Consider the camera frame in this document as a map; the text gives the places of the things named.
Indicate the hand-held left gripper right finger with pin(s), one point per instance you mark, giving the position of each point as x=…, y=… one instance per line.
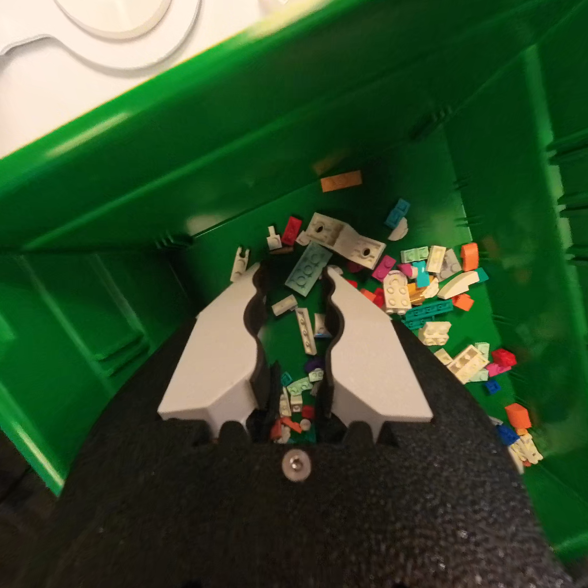
x=376, y=367

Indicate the white stand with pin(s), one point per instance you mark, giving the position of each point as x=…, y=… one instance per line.
x=55, y=69

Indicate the pile of lego bricks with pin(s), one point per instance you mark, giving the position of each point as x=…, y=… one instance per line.
x=349, y=243

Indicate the green plastic bin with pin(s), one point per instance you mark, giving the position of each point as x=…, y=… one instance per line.
x=138, y=183

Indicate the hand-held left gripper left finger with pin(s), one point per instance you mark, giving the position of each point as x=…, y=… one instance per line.
x=211, y=363

